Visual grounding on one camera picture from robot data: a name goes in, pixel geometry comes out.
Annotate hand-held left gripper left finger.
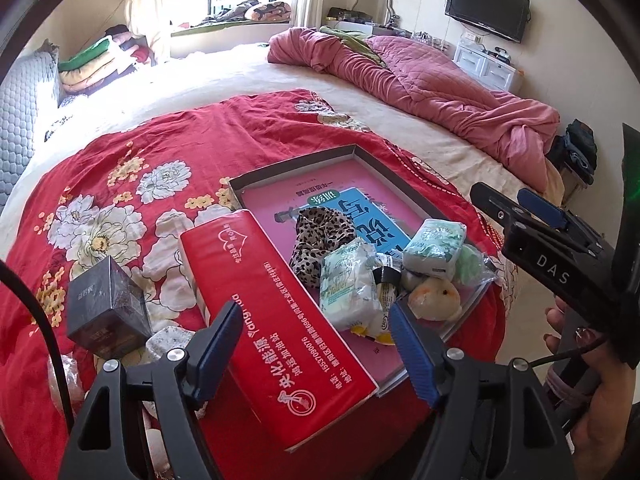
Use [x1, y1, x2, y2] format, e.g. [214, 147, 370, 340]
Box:
[57, 300, 245, 480]

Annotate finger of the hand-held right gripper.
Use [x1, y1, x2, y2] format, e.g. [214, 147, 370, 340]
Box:
[469, 182, 527, 235]
[517, 187, 598, 247]

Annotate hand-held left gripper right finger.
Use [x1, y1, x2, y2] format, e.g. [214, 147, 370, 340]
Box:
[387, 304, 576, 480]

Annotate yellow snack packet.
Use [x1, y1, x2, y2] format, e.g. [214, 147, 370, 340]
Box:
[349, 319, 397, 347]

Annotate beige plush toy orange cheeks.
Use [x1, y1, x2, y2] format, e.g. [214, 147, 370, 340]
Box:
[407, 279, 464, 322]

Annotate green puff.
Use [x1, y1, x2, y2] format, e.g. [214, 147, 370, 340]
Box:
[451, 244, 497, 292]

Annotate small white tissue packet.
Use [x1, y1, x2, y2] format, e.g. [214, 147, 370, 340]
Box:
[402, 218, 467, 279]

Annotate large white tissue packet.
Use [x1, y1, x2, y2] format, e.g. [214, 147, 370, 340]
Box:
[319, 237, 384, 332]

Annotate leopard print cloth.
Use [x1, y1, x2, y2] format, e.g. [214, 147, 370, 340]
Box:
[289, 209, 357, 287]

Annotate grey shallow box pink bottom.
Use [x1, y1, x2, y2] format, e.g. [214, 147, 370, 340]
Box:
[227, 143, 499, 397]

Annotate pink puff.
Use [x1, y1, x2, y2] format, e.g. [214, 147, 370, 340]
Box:
[46, 351, 87, 412]

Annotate person's right hand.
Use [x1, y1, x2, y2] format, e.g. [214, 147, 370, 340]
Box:
[545, 305, 640, 461]

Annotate pile of dark clothes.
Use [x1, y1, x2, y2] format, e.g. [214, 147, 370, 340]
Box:
[546, 118, 599, 187]

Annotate dark square gift box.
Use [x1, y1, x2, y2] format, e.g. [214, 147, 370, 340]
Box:
[66, 255, 152, 359]

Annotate pink quilt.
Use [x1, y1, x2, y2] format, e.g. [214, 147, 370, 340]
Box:
[266, 26, 562, 190]

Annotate white drawer cabinet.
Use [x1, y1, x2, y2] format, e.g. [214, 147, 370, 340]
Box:
[453, 41, 524, 93]

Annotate black flat television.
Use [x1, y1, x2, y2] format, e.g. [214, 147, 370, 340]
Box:
[444, 0, 531, 44]

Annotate red floral blanket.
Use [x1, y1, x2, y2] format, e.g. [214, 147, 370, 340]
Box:
[0, 88, 512, 480]

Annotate green cloth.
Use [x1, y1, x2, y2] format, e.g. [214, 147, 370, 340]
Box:
[319, 25, 387, 67]

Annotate cluttered dressing table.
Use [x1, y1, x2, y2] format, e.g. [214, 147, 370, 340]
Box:
[322, 6, 417, 39]

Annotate curvy vanity mirror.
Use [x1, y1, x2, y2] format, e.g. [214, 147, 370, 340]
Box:
[351, 0, 402, 24]

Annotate bed with cream sheet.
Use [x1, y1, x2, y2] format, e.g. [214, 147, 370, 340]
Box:
[0, 41, 567, 341]

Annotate grey quilted headboard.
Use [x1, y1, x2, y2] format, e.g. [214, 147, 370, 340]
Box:
[0, 49, 62, 213]

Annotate patterned pillow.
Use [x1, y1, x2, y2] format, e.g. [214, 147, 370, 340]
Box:
[244, 0, 293, 24]

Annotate stack of folded blankets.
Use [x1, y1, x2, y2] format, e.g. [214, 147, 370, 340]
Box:
[57, 34, 157, 95]

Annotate dark crumpled clothes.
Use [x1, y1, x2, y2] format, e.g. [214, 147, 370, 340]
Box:
[199, 6, 252, 27]

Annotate black cable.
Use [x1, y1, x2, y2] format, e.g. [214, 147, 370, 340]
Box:
[0, 259, 77, 438]

